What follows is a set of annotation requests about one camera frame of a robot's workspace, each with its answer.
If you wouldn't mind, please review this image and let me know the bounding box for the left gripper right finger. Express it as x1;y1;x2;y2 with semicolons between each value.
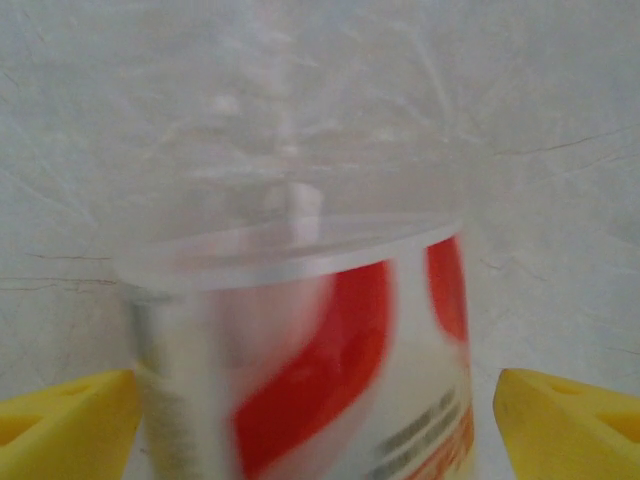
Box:
492;367;640;480

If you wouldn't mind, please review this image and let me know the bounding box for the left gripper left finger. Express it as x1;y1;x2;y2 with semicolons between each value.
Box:
0;368;140;480

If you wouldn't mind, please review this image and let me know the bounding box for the clear bottle red white label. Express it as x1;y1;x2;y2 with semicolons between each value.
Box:
110;9;477;480

